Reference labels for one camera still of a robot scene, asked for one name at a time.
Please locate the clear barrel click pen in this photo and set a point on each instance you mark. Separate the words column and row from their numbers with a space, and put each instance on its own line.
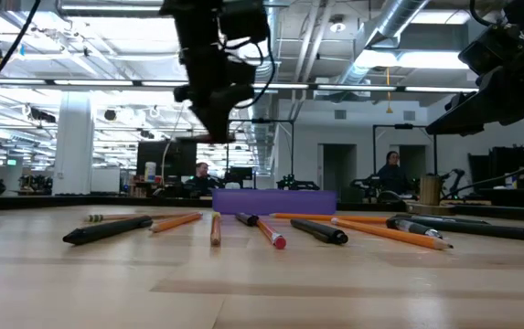
column 414, row 227
column 453, row 219

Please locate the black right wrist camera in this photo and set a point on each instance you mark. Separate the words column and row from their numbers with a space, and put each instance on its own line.
column 490, row 50

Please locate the background black robot arm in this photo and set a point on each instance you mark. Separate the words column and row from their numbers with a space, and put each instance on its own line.
column 454, row 180
column 296, row 185

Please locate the purple plastic supply box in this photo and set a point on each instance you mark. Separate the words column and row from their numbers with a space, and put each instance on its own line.
column 275, row 202

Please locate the black pen with clip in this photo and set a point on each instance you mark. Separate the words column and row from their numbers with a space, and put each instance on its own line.
column 485, row 230

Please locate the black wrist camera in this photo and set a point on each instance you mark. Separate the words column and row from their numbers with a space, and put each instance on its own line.
column 243, row 20
column 490, row 50

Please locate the orange pencil yellow eraser cap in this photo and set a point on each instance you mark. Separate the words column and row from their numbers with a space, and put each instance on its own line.
column 216, row 230

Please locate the orange pencil red eraser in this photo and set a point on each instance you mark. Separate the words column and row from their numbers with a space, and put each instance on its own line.
column 362, row 219
column 270, row 234
column 389, row 233
column 174, row 222

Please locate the person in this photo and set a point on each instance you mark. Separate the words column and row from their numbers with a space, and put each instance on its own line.
column 202, row 183
column 392, row 178

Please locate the white cabinet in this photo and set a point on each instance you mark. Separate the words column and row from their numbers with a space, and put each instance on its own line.
column 105, row 180

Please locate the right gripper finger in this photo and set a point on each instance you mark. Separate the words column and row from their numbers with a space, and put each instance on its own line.
column 476, row 114
column 460, row 98

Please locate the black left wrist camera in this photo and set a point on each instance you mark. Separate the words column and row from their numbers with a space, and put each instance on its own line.
column 243, row 20

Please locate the black rig frame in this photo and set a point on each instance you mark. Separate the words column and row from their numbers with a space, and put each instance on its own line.
column 403, row 126
column 261, row 120

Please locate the black equipment cases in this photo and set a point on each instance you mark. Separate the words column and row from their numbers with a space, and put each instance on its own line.
column 522, row 173

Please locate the white canister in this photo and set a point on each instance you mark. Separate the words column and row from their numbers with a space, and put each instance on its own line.
column 150, row 171

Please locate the black monitor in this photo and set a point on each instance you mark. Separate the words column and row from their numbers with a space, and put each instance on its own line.
column 165, row 160

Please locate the matte black pen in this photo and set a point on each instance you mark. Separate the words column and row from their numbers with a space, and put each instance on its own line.
column 247, row 219
column 106, row 230
column 318, row 230

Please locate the black aluminium table frame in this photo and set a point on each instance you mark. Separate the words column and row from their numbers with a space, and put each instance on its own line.
column 83, row 202

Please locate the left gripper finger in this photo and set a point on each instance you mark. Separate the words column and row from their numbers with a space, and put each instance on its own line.
column 222, row 114

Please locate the white column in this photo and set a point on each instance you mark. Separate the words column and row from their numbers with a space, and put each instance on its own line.
column 73, row 146

